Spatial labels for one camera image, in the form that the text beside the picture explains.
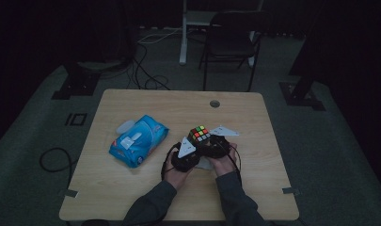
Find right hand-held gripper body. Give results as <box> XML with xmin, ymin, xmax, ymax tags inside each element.
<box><xmin>208</xmin><ymin>125</ymin><xmax>240</xmax><ymax>160</ymax></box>

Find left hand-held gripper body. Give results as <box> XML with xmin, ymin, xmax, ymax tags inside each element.
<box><xmin>170</xmin><ymin>137</ymin><xmax>201</xmax><ymax>173</ymax></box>

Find white floor cable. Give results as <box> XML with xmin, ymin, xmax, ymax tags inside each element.
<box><xmin>136</xmin><ymin>26</ymin><xmax>183</xmax><ymax>45</ymax></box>

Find black stand base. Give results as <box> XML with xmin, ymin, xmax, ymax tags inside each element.
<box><xmin>278</xmin><ymin>0</ymin><xmax>326</xmax><ymax>112</ymax></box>
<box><xmin>51</xmin><ymin>60</ymin><xmax>102</xmax><ymax>101</ymax></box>

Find white wet wipe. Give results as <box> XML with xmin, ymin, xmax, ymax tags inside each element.
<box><xmin>195</xmin><ymin>156</ymin><xmax>216</xmax><ymax>171</ymax></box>
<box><xmin>119</xmin><ymin>132</ymin><xmax>143</xmax><ymax>151</ymax></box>

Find black folding chair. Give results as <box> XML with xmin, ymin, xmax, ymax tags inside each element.
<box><xmin>198</xmin><ymin>10</ymin><xmax>273</xmax><ymax>92</ymax></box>

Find grey tape piece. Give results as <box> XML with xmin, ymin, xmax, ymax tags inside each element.
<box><xmin>281</xmin><ymin>186</ymin><xmax>301</xmax><ymax>197</ymax></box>
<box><xmin>62</xmin><ymin>188</ymin><xmax>79</xmax><ymax>199</ymax></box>

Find blue wet wipes pack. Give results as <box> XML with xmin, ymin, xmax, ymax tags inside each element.
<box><xmin>108</xmin><ymin>114</ymin><xmax>170</xmax><ymax>170</ymax></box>

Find person's left hand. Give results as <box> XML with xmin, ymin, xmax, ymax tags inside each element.
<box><xmin>163</xmin><ymin>150</ymin><xmax>196</xmax><ymax>191</ymax></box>

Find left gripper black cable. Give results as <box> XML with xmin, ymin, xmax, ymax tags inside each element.
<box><xmin>160</xmin><ymin>141</ymin><xmax>182</xmax><ymax>182</ymax></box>

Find multicoloured puzzle cube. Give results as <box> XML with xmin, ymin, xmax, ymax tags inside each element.
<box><xmin>187</xmin><ymin>125</ymin><xmax>212</xmax><ymax>147</ymax></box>

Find black floor cables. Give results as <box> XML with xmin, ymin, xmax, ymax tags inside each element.
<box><xmin>125</xmin><ymin>40</ymin><xmax>172</xmax><ymax>92</ymax></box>

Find person's right hand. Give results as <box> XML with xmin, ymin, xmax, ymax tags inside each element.
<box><xmin>207</xmin><ymin>142</ymin><xmax>238</xmax><ymax>178</ymax></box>

